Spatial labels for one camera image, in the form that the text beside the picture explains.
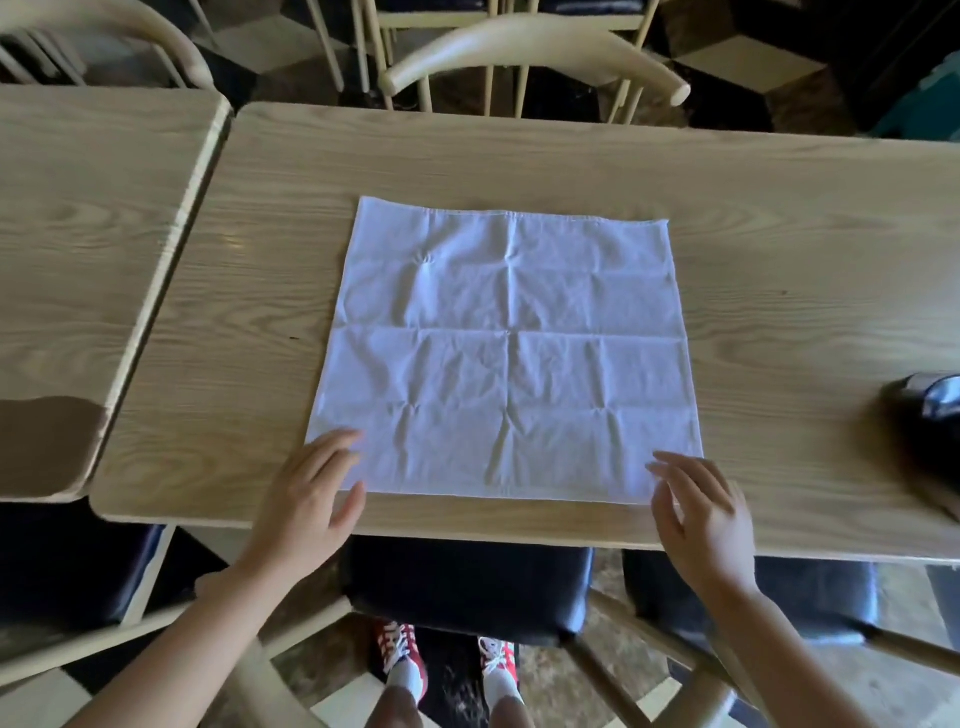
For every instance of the person's right hand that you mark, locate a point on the person's right hand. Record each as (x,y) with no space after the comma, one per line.
(709,532)

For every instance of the person's left hand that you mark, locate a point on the person's left hand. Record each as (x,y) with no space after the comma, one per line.
(307,517)

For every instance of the black saucer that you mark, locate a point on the black saucer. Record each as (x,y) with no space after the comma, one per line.
(911,450)

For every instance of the white cloth napkin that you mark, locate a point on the white cloth napkin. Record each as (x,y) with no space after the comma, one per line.
(510,345)

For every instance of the person's left forearm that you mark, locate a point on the person's left forearm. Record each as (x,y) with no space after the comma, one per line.
(187,652)

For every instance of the person's left red shoe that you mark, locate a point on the person's left red shoe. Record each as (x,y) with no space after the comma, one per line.
(394,645)

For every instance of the person's red shoe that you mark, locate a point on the person's red shoe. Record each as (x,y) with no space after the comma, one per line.
(394,645)
(499,652)

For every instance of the person's left white sock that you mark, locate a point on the person's left white sock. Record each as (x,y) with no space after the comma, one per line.
(406,679)

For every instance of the person's white sock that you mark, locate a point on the person's white sock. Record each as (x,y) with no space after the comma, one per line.
(502,686)
(406,679)

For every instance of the person's left leg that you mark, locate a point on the person's left leg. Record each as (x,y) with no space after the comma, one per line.
(401,712)

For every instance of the person's leg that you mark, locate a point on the person's leg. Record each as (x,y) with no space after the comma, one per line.
(401,712)
(510,716)

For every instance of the person's right red shoe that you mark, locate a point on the person's right red shoe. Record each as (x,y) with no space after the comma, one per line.
(499,652)

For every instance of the person's right white sock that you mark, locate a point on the person's right white sock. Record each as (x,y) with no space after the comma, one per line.
(502,686)

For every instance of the person's right leg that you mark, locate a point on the person's right leg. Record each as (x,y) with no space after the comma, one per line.
(510,716)

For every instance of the light wooden table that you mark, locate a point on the light wooden table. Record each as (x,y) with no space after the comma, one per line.
(90,262)
(787,262)

